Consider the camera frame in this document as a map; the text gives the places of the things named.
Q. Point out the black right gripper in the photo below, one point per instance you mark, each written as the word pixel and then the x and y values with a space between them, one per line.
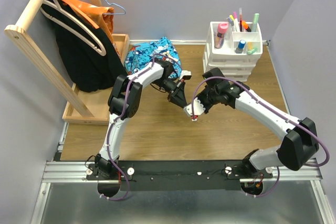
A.
pixel 199 97

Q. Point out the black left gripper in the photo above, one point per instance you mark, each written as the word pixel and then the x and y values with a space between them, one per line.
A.
pixel 177 94

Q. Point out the tan eraser block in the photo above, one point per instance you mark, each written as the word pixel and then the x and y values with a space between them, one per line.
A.
pixel 250 45

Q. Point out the pink lid pen tube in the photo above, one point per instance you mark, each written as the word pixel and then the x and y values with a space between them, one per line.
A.
pixel 220 34

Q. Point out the grey cap white marker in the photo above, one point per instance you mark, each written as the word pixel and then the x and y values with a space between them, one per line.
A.
pixel 229 20

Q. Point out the orange black highlighter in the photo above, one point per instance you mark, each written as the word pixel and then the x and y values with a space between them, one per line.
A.
pixel 245 26

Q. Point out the red clear-cap pen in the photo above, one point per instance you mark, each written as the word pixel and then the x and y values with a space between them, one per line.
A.
pixel 240 20

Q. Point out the mint grey highlighter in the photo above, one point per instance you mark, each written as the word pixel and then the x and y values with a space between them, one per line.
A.
pixel 255 22

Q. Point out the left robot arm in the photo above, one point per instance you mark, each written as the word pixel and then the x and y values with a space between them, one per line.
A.
pixel 124 102

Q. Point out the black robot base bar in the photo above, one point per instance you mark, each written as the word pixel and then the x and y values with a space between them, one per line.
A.
pixel 226 174

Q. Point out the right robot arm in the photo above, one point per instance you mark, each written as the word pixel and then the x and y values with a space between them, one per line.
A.
pixel 298 136

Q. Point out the blue shark print cloth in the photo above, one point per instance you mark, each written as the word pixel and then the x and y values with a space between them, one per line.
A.
pixel 141 54

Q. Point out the white drawer organizer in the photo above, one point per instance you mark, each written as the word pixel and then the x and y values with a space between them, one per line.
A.
pixel 235 66

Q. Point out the wooden clothes rack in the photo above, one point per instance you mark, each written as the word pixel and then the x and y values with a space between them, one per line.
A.
pixel 81 107

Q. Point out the black hanging garment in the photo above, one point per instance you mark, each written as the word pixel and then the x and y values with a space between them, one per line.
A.
pixel 85 67

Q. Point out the orange garment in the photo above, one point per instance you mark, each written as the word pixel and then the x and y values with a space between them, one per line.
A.
pixel 97 16

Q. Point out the white wooden hanger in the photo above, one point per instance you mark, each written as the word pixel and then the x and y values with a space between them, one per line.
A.
pixel 96 46

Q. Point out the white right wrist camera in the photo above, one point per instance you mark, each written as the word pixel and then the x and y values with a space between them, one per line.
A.
pixel 194 109

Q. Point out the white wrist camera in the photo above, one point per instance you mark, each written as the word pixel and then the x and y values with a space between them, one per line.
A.
pixel 185 75
pixel 194 109

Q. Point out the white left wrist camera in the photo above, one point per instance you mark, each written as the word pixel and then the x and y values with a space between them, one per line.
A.
pixel 185 75

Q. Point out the aluminium rail frame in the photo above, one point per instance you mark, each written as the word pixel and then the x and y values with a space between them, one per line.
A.
pixel 299 140

